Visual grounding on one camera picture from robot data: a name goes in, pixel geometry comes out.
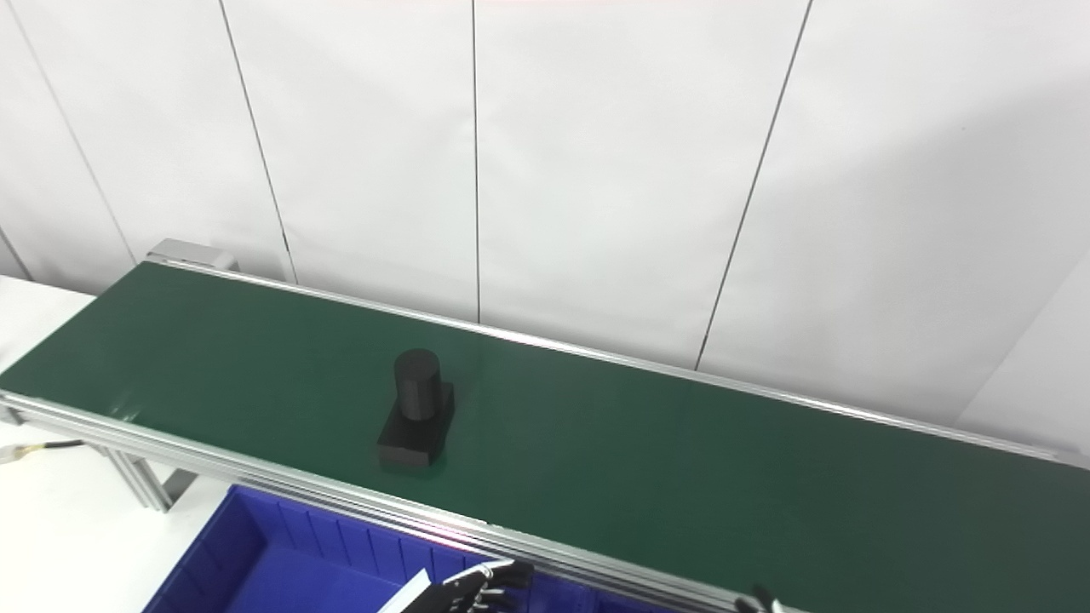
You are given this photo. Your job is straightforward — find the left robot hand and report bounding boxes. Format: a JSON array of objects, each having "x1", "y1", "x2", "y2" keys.
[{"x1": 378, "y1": 559, "x2": 536, "y2": 613}]

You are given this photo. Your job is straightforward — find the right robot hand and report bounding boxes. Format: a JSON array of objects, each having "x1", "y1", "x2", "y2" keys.
[{"x1": 734, "y1": 585, "x2": 786, "y2": 613}]

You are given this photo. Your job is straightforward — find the black cylinder-on-block part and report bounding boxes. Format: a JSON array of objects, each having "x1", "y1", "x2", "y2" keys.
[{"x1": 376, "y1": 348, "x2": 456, "y2": 468}]

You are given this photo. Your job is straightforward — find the blue plastic bin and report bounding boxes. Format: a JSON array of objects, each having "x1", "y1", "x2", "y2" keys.
[{"x1": 141, "y1": 485, "x2": 597, "y2": 613}]

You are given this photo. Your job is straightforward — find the aluminium conveyor leg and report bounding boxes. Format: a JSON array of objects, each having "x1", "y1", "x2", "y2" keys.
[{"x1": 100, "y1": 447, "x2": 202, "y2": 513}]

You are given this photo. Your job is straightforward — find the grey conveyor end housing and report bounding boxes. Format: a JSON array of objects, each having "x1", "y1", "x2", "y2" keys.
[{"x1": 146, "y1": 238, "x2": 240, "y2": 272}]

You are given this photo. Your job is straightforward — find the black cable with yellow plug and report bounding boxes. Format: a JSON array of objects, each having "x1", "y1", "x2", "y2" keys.
[{"x1": 0, "y1": 439, "x2": 87, "y2": 466}]

